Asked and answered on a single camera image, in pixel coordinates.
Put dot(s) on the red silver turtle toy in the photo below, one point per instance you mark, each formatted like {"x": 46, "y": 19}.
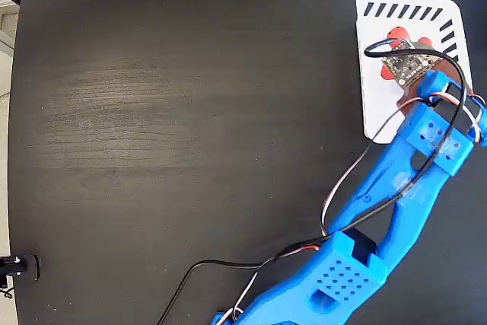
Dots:
{"x": 397, "y": 32}

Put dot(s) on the white slotted tray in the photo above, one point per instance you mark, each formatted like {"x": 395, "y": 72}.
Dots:
{"x": 376, "y": 104}

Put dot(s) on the black table clamp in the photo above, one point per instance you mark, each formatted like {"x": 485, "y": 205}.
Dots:
{"x": 17, "y": 266}

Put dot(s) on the bare camera circuit board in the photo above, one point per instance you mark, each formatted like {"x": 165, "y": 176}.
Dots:
{"x": 407, "y": 66}

